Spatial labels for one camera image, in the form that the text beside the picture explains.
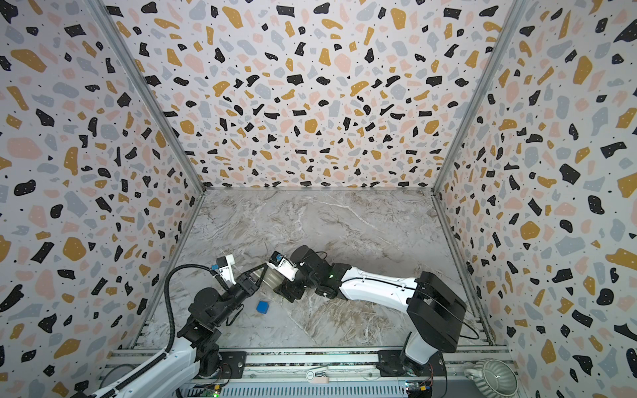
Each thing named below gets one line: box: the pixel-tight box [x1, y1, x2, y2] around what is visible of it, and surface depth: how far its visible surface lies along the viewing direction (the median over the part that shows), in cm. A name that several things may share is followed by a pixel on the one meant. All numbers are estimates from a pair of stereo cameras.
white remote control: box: [261, 263, 287, 291], surface depth 78 cm
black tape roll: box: [98, 363, 137, 390], surface depth 70 cm
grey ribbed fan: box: [463, 358, 519, 398], surface depth 70 cm
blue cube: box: [256, 300, 270, 315], surface depth 85 cm
